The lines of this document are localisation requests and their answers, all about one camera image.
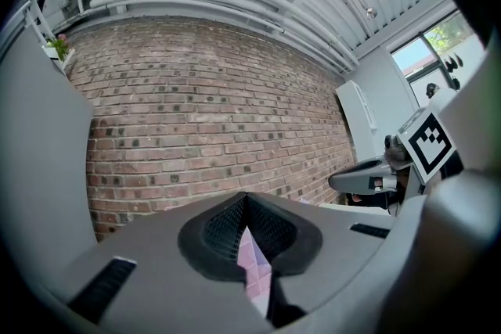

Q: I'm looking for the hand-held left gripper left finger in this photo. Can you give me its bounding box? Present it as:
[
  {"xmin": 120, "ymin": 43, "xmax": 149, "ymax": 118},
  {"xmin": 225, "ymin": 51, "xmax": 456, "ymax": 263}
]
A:
[{"xmin": 42, "ymin": 191, "xmax": 275, "ymax": 334}]

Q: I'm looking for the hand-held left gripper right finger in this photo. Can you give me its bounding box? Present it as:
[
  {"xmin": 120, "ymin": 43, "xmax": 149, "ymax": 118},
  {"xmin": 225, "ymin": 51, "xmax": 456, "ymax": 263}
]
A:
[{"xmin": 247, "ymin": 191, "xmax": 395, "ymax": 329}]

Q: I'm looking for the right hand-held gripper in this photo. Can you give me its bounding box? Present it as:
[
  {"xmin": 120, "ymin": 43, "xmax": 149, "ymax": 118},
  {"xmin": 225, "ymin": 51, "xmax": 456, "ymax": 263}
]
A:
[{"xmin": 328, "ymin": 108, "xmax": 465, "ymax": 216}]

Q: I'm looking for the white cabinet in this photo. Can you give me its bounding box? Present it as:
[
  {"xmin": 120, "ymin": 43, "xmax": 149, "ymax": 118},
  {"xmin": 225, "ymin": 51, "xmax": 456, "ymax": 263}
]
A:
[{"xmin": 335, "ymin": 80, "xmax": 379, "ymax": 165}]

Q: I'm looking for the black framed window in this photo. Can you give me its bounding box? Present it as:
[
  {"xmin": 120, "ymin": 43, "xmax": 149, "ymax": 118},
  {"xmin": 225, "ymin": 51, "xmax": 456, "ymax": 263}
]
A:
[{"xmin": 391, "ymin": 9, "xmax": 485, "ymax": 106}]

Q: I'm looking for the grey partition panel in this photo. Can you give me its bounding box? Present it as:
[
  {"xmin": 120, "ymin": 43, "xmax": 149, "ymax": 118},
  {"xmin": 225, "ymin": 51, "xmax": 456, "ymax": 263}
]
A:
[{"xmin": 0, "ymin": 25, "xmax": 99, "ymax": 286}]

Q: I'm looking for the white planter with flowers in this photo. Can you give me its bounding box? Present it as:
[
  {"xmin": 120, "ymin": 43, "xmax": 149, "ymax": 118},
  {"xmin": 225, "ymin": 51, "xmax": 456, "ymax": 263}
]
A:
[{"xmin": 41, "ymin": 33, "xmax": 75, "ymax": 63}]

